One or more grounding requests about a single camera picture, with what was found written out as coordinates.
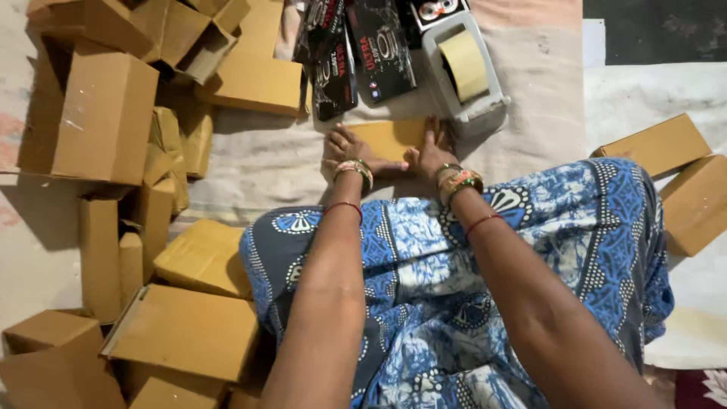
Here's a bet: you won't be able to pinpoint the grey tape dispenser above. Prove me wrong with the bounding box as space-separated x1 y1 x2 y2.
421 11 511 138

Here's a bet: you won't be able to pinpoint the pale floor sheet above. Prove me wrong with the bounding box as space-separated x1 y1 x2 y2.
583 61 727 371

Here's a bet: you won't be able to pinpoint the blue patterned garment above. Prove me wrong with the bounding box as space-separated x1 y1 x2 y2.
239 157 676 409

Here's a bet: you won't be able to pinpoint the black glossy product box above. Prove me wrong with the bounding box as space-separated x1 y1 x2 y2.
292 0 347 65

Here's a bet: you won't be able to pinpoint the red wrist thread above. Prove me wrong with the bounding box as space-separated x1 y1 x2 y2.
465 213 505 238
323 201 364 225

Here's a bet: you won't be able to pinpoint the wrist bangles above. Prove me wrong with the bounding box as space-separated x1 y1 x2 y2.
434 163 485 206
332 159 375 193

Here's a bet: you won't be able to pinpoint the black and white product box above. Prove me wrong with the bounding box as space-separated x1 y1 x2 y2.
409 0 471 33

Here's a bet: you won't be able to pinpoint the brown packing tape roll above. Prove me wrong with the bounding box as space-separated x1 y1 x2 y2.
438 30 491 105

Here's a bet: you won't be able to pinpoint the right wrist bangles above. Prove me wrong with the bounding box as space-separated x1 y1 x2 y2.
434 163 485 206

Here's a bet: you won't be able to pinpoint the narrow black product box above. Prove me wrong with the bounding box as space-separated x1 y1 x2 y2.
310 34 360 123

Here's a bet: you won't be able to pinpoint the person's right hand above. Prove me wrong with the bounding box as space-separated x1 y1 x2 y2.
403 116 462 180

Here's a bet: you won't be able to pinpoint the heap of brown cardboard boxes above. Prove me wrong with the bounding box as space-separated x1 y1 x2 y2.
0 0 311 409

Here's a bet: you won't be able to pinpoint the off-white floor cloth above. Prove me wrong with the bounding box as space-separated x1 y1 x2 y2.
168 0 587 229

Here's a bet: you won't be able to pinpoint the left wrist bangles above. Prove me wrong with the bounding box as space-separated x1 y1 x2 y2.
332 159 375 193

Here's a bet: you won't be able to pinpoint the large black product box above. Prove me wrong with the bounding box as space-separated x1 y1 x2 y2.
346 0 419 106

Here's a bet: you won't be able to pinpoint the red right wrist thread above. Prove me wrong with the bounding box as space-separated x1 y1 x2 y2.
465 213 505 238

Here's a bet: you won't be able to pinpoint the person's left hand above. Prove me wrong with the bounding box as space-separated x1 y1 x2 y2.
323 123 410 184

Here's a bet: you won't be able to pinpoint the brown cardboard box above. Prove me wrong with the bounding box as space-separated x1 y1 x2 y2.
348 117 428 162
659 155 727 258
591 113 712 178

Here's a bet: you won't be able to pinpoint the red left wrist thread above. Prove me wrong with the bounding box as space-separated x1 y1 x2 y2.
323 201 364 225

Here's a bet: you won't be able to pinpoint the dark red patterned cloth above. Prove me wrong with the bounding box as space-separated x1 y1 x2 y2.
674 368 727 409

